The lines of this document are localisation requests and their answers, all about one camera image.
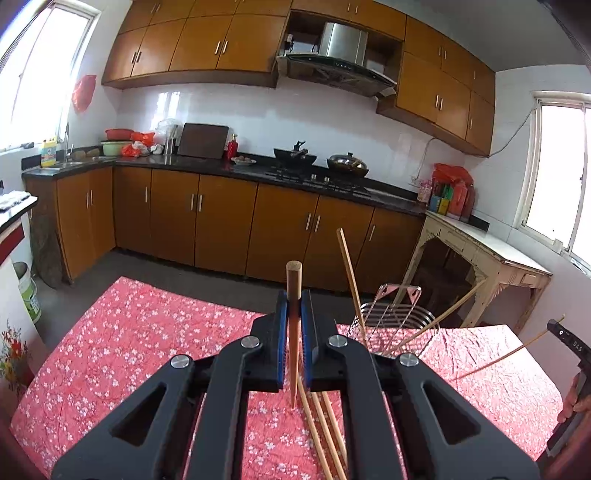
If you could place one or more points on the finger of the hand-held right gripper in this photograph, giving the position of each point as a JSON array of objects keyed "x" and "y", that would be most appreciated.
[{"x": 559, "y": 331}]

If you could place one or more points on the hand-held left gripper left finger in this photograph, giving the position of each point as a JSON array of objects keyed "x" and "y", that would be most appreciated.
[{"x": 280, "y": 341}]

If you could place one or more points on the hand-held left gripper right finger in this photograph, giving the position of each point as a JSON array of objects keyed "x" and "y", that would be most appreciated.
[{"x": 307, "y": 341}]

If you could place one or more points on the wooden chopstick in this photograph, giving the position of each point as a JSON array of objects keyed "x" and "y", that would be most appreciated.
[
  {"x": 508, "y": 349},
  {"x": 294, "y": 277},
  {"x": 328, "y": 434},
  {"x": 315, "y": 434},
  {"x": 461, "y": 299},
  {"x": 351, "y": 277},
  {"x": 334, "y": 424}
]

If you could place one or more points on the person's right hand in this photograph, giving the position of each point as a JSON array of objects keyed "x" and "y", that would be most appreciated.
[{"x": 577, "y": 399}]

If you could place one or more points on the worn white side table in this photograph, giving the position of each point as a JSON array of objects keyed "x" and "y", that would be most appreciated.
[{"x": 498, "y": 251}]

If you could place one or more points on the wooden lower cabinets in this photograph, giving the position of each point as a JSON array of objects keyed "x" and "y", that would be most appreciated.
[{"x": 221, "y": 221}]

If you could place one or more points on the wooden cabinets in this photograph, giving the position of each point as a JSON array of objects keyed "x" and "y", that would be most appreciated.
[
  {"x": 207, "y": 46},
  {"x": 221, "y": 221}
]

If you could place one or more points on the red floral tablecloth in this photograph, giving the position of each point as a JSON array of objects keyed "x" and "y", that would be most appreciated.
[{"x": 138, "y": 346}]

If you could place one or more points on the window beside white table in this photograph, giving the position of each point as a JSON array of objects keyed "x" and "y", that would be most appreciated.
[{"x": 563, "y": 175}]

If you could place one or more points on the black gas stove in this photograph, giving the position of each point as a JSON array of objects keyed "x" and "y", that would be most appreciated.
[{"x": 300, "y": 177}]

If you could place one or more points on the colourful box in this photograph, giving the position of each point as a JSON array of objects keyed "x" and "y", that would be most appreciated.
[{"x": 441, "y": 201}]

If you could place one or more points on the lidded metal pan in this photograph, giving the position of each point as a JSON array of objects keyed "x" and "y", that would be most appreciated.
[{"x": 346, "y": 164}]

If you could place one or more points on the small plate of food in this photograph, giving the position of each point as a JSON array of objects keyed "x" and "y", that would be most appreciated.
[{"x": 244, "y": 160}]

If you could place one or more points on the black wok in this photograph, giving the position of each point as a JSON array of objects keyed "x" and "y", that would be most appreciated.
[{"x": 295, "y": 157}]

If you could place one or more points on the red bag of bottles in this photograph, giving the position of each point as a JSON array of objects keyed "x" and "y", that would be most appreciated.
[{"x": 455, "y": 177}]

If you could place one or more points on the pink packet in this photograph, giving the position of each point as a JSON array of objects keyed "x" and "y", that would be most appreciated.
[{"x": 424, "y": 193}]

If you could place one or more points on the red bottle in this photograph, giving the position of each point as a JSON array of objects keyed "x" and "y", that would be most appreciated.
[{"x": 232, "y": 150}]

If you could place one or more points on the black kitchen countertop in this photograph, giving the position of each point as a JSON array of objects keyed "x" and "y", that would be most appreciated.
[{"x": 184, "y": 161}]

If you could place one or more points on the dark cutting board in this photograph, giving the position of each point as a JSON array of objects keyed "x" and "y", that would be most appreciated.
[{"x": 203, "y": 141}]

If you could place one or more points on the metal canister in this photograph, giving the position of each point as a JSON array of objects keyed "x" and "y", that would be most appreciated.
[{"x": 171, "y": 146}]

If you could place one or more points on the red plastic bag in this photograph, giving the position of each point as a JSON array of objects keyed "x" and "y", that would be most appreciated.
[{"x": 138, "y": 146}]

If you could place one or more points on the white plastic bag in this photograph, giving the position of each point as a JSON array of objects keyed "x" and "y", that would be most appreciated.
[{"x": 166, "y": 127}]

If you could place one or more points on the green basin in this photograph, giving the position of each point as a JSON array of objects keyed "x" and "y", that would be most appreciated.
[{"x": 113, "y": 148}]

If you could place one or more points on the white plastic bucket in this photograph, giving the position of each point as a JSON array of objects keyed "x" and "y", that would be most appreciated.
[{"x": 28, "y": 295}]

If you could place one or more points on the red basin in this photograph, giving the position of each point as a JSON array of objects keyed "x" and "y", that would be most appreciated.
[{"x": 119, "y": 134}]

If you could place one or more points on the brown round vegetables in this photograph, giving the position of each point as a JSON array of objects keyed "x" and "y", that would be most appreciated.
[{"x": 87, "y": 154}]

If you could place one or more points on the steel sink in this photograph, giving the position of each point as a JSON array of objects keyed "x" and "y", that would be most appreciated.
[{"x": 78, "y": 163}]

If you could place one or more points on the white floral appliance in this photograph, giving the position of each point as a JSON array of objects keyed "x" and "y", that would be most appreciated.
[{"x": 9, "y": 286}]

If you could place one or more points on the metal faucet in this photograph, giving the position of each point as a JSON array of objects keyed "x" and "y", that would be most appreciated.
[{"x": 68, "y": 143}]

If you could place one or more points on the yellow detergent bottle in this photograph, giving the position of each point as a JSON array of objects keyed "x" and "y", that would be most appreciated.
[{"x": 48, "y": 154}]

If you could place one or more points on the steel range hood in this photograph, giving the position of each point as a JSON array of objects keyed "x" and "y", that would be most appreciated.
[{"x": 341, "y": 44}]

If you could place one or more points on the wooden upper cabinets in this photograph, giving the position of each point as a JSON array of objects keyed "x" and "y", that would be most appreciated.
[{"x": 207, "y": 46}]

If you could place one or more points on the window beside sink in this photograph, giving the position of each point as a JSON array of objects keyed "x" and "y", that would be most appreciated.
[{"x": 37, "y": 69}]

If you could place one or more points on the red bag on wall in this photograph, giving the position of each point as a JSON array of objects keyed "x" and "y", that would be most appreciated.
[{"x": 84, "y": 94}]

